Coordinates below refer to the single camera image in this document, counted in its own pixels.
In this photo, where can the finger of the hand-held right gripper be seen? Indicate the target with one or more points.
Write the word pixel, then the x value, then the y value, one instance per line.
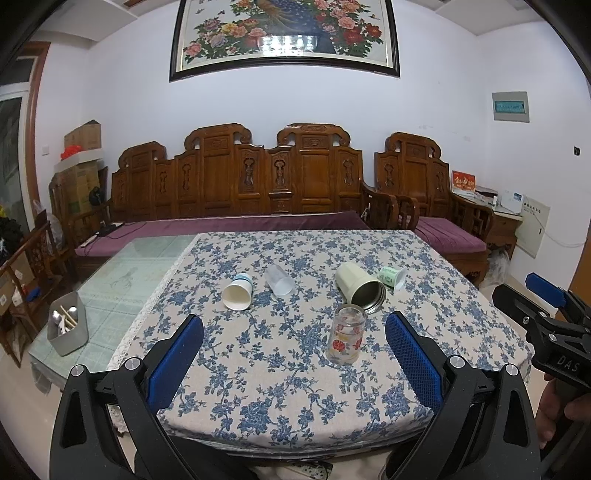
pixel 545 290
pixel 519 304

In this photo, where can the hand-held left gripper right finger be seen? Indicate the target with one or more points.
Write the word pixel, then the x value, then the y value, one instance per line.
pixel 413 364

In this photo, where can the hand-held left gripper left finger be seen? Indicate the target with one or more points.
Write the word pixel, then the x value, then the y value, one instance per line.
pixel 178 360

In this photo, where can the floral glass cup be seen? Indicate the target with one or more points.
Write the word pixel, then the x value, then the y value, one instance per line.
pixel 346 337

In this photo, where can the white paper cup blue band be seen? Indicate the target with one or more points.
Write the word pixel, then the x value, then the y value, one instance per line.
pixel 238 295

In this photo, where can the small green-print white cup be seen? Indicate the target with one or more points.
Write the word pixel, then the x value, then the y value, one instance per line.
pixel 392 278

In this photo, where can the beige steel-lined cup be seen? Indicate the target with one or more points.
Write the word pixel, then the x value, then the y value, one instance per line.
pixel 358 286

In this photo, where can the clear plastic cup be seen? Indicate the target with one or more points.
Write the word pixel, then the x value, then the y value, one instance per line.
pixel 279 280

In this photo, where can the person's right hand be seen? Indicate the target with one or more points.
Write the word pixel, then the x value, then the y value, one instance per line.
pixel 549 408

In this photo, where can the clear plastic bag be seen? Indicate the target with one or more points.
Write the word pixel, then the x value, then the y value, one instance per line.
pixel 498 267

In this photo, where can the beige leaning panel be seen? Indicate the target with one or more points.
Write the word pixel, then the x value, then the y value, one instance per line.
pixel 533 226

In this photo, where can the wooden side table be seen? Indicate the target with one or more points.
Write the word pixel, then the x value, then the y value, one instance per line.
pixel 503 228

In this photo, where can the green glass table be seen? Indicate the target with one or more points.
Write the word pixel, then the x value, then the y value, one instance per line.
pixel 120 286

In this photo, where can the white router box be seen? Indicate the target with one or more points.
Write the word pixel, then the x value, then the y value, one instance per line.
pixel 511 202

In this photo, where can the short purple seat cushion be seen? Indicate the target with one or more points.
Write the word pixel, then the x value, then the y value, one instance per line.
pixel 450 230

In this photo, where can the blue floral tablecloth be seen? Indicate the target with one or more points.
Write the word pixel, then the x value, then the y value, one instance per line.
pixel 277 383

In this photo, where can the grey utensil container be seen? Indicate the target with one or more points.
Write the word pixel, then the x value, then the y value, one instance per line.
pixel 69 339

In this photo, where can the wooden chopsticks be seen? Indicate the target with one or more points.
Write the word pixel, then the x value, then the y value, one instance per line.
pixel 70 318

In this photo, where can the metal spoon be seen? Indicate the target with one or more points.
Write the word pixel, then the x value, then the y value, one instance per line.
pixel 57 320

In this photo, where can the red desk calendar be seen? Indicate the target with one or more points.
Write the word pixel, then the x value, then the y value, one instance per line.
pixel 463 182

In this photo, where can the long purple seat cushion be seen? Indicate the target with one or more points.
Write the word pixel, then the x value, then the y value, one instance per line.
pixel 221 226

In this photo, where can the black power adapter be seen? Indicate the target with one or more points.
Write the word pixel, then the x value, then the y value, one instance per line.
pixel 111 227

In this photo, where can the white remote control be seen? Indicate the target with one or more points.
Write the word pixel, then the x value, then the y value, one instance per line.
pixel 87 241

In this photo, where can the white power strip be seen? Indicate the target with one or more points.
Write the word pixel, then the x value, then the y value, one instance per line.
pixel 307 471

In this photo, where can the carved wooden armchair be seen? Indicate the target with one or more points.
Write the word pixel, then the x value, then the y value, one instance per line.
pixel 415 170

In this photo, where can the wooden side chair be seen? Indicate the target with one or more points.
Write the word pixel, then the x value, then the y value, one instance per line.
pixel 32 272

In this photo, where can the carved wooden sofa bench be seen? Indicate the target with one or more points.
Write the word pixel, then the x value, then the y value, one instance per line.
pixel 217 180

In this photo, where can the large cardboard box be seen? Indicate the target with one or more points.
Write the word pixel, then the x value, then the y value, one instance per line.
pixel 78 189

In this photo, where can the red decoration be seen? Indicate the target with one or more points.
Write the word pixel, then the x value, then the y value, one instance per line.
pixel 71 152

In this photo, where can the small cardboard box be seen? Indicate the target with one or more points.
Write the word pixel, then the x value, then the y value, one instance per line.
pixel 83 136

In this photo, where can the framed flower painting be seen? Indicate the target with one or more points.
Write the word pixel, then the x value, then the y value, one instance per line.
pixel 286 37

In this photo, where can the wall electrical panel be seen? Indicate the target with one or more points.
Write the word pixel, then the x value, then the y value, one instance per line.
pixel 509 107

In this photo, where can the wooden door frame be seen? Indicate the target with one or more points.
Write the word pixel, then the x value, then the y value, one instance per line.
pixel 37 129

